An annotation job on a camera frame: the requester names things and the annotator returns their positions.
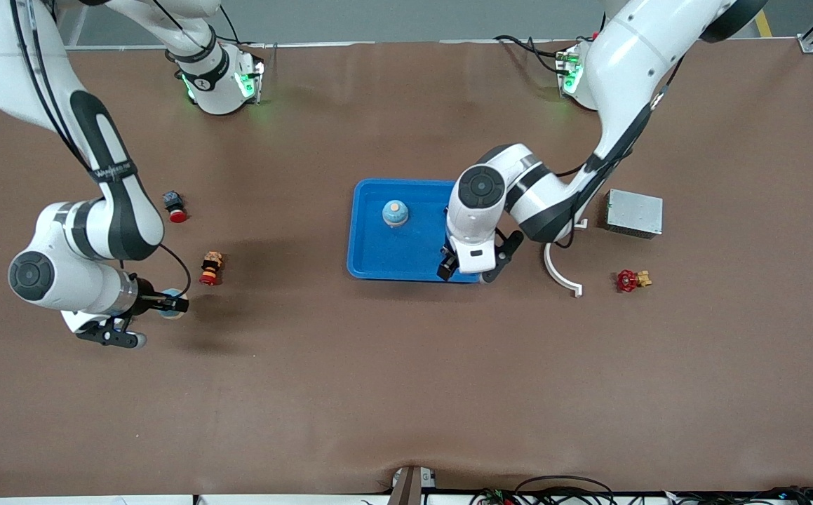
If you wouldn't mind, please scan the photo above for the black right base cable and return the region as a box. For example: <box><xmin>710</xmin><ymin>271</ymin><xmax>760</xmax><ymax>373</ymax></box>
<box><xmin>215</xmin><ymin>6</ymin><xmax>268</xmax><ymax>50</ymax></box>

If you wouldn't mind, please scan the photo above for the black left base cable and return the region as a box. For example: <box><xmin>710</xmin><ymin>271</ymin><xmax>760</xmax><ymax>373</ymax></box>
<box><xmin>493</xmin><ymin>34</ymin><xmax>575</xmax><ymax>75</ymax></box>

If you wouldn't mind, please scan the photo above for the red yellow push button switch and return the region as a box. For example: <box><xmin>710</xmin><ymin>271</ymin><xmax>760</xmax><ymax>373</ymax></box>
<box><xmin>199</xmin><ymin>251</ymin><xmax>224</xmax><ymax>287</ymax></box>

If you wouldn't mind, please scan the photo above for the white curved pipe clamp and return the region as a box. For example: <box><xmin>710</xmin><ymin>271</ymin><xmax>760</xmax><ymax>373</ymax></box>
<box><xmin>543</xmin><ymin>218</ymin><xmax>589</xmax><ymax>299</ymax></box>

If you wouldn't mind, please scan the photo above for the brown table cover sheet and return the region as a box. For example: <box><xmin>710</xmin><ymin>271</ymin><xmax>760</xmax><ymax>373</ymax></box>
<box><xmin>0</xmin><ymin>39</ymin><xmax>813</xmax><ymax>499</ymax></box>

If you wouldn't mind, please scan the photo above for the red handle brass valve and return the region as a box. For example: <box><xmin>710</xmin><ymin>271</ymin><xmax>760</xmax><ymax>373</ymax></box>
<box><xmin>615</xmin><ymin>269</ymin><xmax>653</xmax><ymax>293</ymax></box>

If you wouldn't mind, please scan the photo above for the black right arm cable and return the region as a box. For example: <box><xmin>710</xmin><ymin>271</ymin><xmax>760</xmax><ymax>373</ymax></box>
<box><xmin>10</xmin><ymin>0</ymin><xmax>193</xmax><ymax>299</ymax></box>

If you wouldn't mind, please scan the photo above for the black base cable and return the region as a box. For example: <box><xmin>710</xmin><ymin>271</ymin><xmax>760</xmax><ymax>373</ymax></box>
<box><xmin>215</xmin><ymin>6</ymin><xmax>268</xmax><ymax>50</ymax></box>
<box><xmin>493</xmin><ymin>34</ymin><xmax>575</xmax><ymax>75</ymax></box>

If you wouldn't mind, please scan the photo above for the grey metal power supply box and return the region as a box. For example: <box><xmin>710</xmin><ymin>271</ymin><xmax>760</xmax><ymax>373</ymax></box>
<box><xmin>604</xmin><ymin>188</ymin><xmax>664</xmax><ymax>240</ymax></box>

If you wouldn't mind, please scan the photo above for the red emergency stop button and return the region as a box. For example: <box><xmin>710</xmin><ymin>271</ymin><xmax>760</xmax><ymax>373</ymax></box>
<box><xmin>162</xmin><ymin>191</ymin><xmax>189</xmax><ymax>224</ymax></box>

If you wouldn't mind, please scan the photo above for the black cable bundle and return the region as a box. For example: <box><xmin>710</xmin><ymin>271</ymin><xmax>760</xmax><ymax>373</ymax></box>
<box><xmin>468</xmin><ymin>475</ymin><xmax>813</xmax><ymax>505</ymax></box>

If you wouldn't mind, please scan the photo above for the blue plastic tray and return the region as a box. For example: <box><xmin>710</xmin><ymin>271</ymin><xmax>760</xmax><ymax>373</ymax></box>
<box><xmin>347</xmin><ymin>179</ymin><xmax>490</xmax><ymax>283</ymax></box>

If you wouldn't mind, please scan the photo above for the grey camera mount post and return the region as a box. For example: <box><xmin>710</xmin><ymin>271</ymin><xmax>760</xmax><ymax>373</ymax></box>
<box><xmin>387</xmin><ymin>466</ymin><xmax>437</xmax><ymax>505</ymax></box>

